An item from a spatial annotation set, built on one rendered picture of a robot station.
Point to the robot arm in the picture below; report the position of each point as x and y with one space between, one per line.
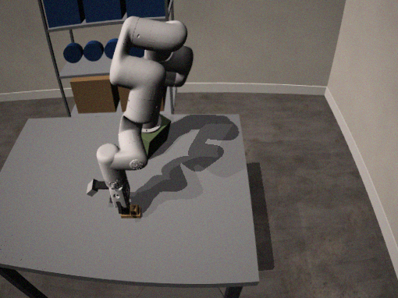
145 78

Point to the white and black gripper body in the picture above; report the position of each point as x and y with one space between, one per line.
121 194

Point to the shallow wooden tray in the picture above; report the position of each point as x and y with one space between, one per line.
132 216

